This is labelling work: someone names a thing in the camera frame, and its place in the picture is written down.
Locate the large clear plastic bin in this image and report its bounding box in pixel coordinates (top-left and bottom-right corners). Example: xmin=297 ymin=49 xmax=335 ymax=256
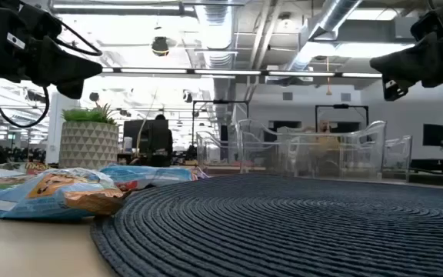
xmin=236 ymin=118 xmax=387 ymax=182

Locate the black desk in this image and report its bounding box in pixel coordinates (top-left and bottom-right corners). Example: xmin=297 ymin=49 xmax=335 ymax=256
xmin=409 ymin=158 xmax=443 ymax=173

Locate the silver spiral air duct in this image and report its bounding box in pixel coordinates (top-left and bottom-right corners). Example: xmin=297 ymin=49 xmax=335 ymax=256
xmin=282 ymin=0 xmax=363 ymax=74

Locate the pink granola bar wrapper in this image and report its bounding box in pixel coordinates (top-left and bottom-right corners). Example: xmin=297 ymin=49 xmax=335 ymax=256
xmin=185 ymin=165 xmax=212 ymax=180

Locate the small clear plastic bin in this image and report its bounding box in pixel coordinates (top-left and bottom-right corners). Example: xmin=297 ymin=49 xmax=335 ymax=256
xmin=195 ymin=130 xmax=241 ymax=176
xmin=382 ymin=134 xmax=414 ymax=182

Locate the black round ceiling fixture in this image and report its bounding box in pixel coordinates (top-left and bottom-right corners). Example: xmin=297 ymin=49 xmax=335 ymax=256
xmin=151 ymin=36 xmax=170 ymax=58

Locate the triangle patterned planter pot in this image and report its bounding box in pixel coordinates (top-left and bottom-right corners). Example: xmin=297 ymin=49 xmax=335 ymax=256
xmin=58 ymin=121 xmax=120 ymax=172

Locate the black computer monitor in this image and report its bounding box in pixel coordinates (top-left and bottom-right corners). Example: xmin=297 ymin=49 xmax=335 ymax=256
xmin=122 ymin=119 xmax=148 ymax=149

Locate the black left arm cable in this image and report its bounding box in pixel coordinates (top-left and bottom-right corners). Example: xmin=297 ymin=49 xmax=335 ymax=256
xmin=0 ymin=75 xmax=50 ymax=128

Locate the hanging orange cord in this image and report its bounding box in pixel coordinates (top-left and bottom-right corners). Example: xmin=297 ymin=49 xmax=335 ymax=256
xmin=325 ymin=56 xmax=333 ymax=96

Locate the person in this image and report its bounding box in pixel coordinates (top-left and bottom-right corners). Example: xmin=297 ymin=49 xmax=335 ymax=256
xmin=312 ymin=119 xmax=341 ymax=159
xmin=139 ymin=114 xmax=174 ymax=168

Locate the blue granola bar orange picture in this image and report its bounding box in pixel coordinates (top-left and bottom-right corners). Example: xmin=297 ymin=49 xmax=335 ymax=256
xmin=0 ymin=168 xmax=119 ymax=221

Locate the round blue woven placemat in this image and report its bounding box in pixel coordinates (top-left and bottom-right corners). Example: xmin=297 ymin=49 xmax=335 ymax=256
xmin=90 ymin=173 xmax=443 ymax=277

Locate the long ceiling light strip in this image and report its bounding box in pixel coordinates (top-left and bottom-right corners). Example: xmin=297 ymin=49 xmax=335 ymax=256
xmin=101 ymin=67 xmax=383 ymax=78

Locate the small black wall monitor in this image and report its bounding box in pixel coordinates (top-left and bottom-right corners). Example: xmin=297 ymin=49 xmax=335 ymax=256
xmin=422 ymin=123 xmax=443 ymax=148

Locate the black metal frame stand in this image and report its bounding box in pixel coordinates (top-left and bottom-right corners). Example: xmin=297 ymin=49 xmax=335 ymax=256
xmin=315 ymin=103 xmax=370 ymax=134
xmin=192 ymin=99 xmax=250 ymax=147

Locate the green artificial plant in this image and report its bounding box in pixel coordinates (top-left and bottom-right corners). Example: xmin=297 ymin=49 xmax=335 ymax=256
xmin=61 ymin=102 xmax=117 ymax=125

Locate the blue granola bar red end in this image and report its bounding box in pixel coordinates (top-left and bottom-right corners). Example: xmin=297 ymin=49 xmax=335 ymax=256
xmin=100 ymin=164 xmax=199 ymax=192

